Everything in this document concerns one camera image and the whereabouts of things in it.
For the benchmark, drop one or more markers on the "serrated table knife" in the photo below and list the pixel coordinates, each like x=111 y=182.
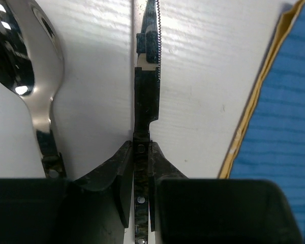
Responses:
x=147 y=75

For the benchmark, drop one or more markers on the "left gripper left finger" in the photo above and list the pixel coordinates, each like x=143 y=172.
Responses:
x=92 y=209

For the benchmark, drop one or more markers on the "blue Pikachu placemat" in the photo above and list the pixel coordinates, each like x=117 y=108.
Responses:
x=269 y=142

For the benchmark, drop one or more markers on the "silver spoon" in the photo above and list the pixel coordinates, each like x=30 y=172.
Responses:
x=32 y=67

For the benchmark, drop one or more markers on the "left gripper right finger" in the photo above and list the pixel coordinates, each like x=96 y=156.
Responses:
x=184 y=210

